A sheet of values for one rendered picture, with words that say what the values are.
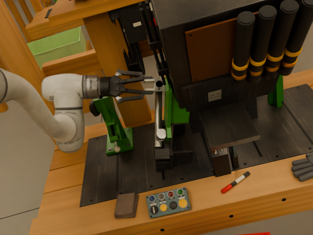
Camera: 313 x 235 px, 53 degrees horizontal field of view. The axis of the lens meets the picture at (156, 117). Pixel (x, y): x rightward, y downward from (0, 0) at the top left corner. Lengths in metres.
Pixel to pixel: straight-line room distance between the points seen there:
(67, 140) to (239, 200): 0.64
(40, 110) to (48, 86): 0.24
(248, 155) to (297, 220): 0.98
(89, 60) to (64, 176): 0.55
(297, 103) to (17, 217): 2.25
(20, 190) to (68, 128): 1.99
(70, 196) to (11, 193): 1.73
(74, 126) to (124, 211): 0.36
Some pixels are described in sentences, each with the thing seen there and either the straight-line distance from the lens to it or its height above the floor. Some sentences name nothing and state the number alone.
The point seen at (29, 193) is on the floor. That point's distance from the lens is 3.00.
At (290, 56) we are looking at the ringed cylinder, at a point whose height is 1.38.
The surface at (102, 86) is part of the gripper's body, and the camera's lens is 1.18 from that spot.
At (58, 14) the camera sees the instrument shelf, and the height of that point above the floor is 1.54.
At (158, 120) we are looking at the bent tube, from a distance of 1.30.
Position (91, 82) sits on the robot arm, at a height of 1.32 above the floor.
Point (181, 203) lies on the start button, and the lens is 1.15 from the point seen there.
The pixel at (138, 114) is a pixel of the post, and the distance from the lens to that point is 1.59.
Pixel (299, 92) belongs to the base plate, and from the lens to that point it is 1.62.
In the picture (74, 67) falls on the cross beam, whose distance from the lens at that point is 1.57.
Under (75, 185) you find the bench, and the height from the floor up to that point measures 0.88.
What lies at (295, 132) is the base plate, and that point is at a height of 0.90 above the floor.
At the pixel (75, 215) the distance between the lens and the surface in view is 1.33.
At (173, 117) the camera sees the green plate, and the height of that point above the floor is 1.14.
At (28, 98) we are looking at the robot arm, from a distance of 0.93.
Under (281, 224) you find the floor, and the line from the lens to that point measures 2.19.
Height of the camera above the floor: 1.85
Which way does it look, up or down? 36 degrees down
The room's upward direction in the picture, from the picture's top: 18 degrees counter-clockwise
